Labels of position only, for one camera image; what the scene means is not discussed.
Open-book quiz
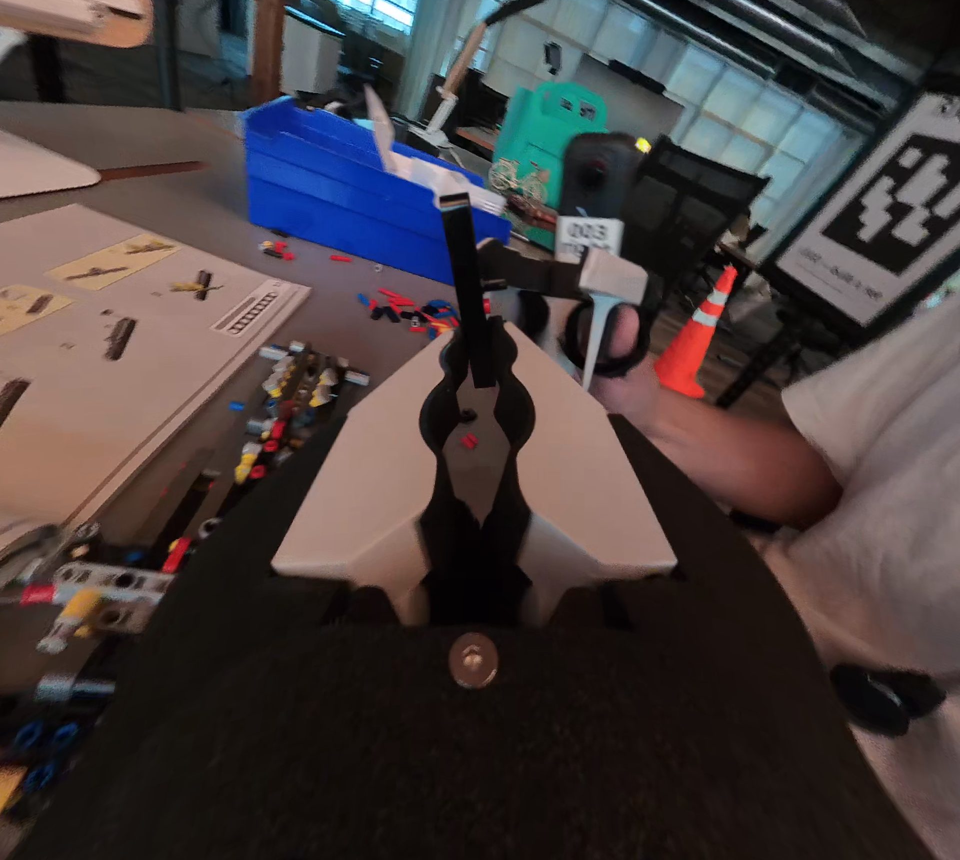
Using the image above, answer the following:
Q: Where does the orange traffic cone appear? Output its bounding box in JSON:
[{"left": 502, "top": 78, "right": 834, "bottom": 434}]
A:
[{"left": 654, "top": 265, "right": 740, "bottom": 400}]

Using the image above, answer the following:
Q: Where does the black white marker sign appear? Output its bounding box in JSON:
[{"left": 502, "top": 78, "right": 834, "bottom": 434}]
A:
[{"left": 772, "top": 91, "right": 960, "bottom": 327}]

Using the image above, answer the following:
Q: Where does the person's right forearm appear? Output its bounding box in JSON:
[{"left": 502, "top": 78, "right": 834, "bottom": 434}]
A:
[{"left": 645, "top": 388, "right": 845, "bottom": 530}]

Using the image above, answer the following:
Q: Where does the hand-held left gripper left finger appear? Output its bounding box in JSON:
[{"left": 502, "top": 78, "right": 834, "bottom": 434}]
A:
[{"left": 270, "top": 335, "right": 460, "bottom": 625}]

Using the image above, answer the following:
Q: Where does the crumpled white plastic bag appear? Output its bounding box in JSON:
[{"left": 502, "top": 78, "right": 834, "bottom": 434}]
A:
[{"left": 363, "top": 84, "right": 511, "bottom": 216}]

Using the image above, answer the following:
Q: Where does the teal bag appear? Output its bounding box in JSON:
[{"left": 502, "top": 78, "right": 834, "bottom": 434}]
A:
[{"left": 495, "top": 80, "right": 610, "bottom": 201}]

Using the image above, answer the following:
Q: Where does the blue plastic bin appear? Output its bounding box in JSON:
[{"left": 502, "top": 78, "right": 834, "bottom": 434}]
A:
[{"left": 240, "top": 97, "right": 515, "bottom": 285}]

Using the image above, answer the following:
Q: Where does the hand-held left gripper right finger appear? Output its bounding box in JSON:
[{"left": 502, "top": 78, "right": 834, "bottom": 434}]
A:
[{"left": 491, "top": 322, "right": 678, "bottom": 625}]

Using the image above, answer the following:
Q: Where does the black mesh chair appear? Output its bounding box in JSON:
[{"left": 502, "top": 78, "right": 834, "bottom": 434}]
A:
[{"left": 622, "top": 134, "right": 771, "bottom": 321}]

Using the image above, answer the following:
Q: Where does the miniature bicycle model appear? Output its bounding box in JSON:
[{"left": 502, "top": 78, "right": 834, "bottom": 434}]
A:
[{"left": 487, "top": 155, "right": 555, "bottom": 203}]

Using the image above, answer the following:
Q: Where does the open instruction booklet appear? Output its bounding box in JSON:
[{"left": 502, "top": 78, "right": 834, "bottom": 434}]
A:
[{"left": 0, "top": 202, "right": 312, "bottom": 557}]

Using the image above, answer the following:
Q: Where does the pile of small lego pins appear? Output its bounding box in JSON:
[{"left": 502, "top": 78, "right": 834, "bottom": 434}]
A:
[{"left": 258, "top": 238, "right": 489, "bottom": 338}]

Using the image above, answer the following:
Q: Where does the person's right hand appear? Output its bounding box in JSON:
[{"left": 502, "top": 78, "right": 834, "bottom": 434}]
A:
[{"left": 591, "top": 311, "right": 667, "bottom": 430}]

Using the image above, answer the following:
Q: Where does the black lego beam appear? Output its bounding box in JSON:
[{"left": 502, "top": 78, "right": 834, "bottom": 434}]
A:
[{"left": 441, "top": 193, "right": 501, "bottom": 390}]

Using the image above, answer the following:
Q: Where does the wooden document stand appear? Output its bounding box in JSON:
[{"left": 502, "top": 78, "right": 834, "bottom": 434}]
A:
[{"left": 0, "top": 0, "right": 155, "bottom": 201}]

